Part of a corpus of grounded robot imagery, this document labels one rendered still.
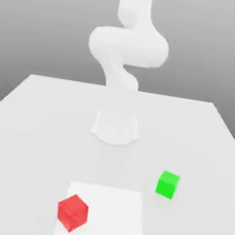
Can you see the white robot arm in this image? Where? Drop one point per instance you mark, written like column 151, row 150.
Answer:
column 128, row 46

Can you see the small green cube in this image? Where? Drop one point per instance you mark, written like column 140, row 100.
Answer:
column 166, row 185

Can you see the small red cube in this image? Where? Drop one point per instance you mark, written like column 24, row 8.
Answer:
column 72, row 213

